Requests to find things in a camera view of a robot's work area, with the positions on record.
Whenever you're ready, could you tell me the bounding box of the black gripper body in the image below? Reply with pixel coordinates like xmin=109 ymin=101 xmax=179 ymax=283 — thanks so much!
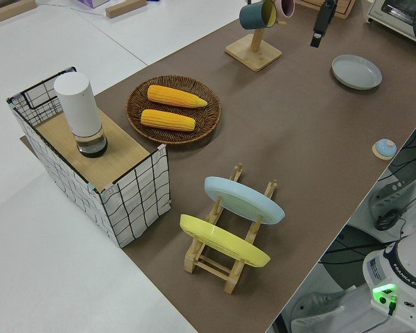
xmin=314 ymin=0 xmax=336 ymax=35

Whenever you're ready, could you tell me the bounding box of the gray round plate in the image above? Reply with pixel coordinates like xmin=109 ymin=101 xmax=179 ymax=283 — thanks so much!
xmin=330 ymin=54 xmax=383 ymax=92

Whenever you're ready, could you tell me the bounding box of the light blue plate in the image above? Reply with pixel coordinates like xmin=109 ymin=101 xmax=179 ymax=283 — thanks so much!
xmin=204 ymin=176 xmax=286 ymax=225

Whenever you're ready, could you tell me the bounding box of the yellow plate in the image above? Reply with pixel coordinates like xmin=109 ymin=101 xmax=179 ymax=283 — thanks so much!
xmin=179 ymin=214 xmax=272 ymax=269

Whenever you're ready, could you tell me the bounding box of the wooden cabinet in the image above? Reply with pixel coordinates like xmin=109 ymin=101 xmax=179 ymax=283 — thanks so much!
xmin=293 ymin=0 xmax=357 ymax=20

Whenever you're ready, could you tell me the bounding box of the pink mug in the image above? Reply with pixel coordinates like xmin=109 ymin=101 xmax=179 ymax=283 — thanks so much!
xmin=275 ymin=0 xmax=296 ymax=18

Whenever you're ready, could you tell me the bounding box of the wooden mug tree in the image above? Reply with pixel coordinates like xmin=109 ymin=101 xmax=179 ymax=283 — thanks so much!
xmin=224 ymin=0 xmax=286 ymax=73

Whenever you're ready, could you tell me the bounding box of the teal mug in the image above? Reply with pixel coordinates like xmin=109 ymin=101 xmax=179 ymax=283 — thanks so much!
xmin=239 ymin=0 xmax=279 ymax=31

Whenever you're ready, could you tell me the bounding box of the white toaster oven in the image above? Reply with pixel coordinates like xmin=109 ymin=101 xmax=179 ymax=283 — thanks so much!
xmin=365 ymin=0 xmax=416 ymax=45

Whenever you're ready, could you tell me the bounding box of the blue dome with wooden knob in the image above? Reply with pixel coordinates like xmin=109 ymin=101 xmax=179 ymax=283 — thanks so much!
xmin=372 ymin=138 xmax=398 ymax=161

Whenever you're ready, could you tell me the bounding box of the round wicker basket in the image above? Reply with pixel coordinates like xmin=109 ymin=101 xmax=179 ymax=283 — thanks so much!
xmin=125 ymin=74 xmax=223 ymax=146

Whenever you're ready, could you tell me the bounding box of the yellow corn cob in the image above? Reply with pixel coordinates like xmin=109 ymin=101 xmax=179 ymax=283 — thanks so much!
xmin=147 ymin=85 xmax=209 ymax=110
xmin=140 ymin=108 xmax=197 ymax=133

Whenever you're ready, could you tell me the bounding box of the white metal stand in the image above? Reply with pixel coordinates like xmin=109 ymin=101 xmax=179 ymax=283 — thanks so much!
xmin=366 ymin=169 xmax=416 ymax=234

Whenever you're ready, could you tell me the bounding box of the wooden block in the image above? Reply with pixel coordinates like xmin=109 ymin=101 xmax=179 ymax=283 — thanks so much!
xmin=0 ymin=0 xmax=37 ymax=25
xmin=105 ymin=0 xmax=148 ymax=19

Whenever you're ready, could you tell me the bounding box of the wooden board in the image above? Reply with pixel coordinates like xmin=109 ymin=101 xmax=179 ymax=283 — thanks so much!
xmin=34 ymin=110 xmax=150 ymax=192

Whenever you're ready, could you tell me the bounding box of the purple box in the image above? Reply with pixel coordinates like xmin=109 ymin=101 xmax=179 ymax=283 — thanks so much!
xmin=75 ymin=0 xmax=110 ymax=9

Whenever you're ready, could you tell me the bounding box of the white cylinder with dark base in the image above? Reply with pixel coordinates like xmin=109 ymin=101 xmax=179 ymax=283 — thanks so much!
xmin=53 ymin=72 xmax=109 ymax=159

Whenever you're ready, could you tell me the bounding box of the wooden dish rack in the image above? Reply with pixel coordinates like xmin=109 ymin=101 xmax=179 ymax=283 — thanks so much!
xmin=183 ymin=162 xmax=279 ymax=295

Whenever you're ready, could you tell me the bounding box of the black coiled cable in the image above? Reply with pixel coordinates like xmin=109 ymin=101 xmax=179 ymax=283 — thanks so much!
xmin=373 ymin=207 xmax=405 ymax=232

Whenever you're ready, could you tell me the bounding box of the black wire basket white liner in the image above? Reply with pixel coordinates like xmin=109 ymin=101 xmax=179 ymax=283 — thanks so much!
xmin=6 ymin=65 xmax=171 ymax=249

